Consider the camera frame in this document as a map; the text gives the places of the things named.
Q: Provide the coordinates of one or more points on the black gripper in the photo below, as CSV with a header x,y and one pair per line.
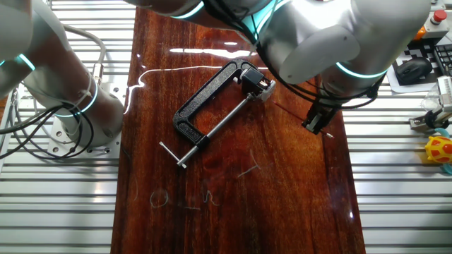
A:
x,y
325,110

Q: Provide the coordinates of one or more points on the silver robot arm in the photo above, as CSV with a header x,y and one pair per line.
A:
x,y
46,63

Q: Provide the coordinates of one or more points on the printed marker sheet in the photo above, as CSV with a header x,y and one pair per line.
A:
x,y
392,79

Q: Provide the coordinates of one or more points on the black computer mouse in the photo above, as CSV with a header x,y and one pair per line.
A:
x,y
413,70

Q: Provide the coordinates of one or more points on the reddish brown wooden board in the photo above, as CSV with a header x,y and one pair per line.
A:
x,y
247,211

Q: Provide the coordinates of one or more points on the black C-clamp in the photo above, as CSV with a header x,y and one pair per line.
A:
x,y
208,91

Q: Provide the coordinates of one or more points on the orange emergency stop box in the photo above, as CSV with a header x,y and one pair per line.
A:
x,y
419,34

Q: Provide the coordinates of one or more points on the black keyboard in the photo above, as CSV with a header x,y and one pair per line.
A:
x,y
445,56

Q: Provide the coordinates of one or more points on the grey emergency stop box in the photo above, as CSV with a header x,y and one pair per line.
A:
x,y
438,26

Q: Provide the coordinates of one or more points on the grey button box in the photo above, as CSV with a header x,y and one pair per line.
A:
x,y
438,4

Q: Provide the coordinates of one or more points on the silver mounted camera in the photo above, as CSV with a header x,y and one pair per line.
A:
x,y
418,122

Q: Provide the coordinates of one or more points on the silver ribbed camera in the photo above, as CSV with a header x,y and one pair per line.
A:
x,y
445,91

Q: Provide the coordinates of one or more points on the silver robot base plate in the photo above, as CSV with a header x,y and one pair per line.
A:
x,y
114,146

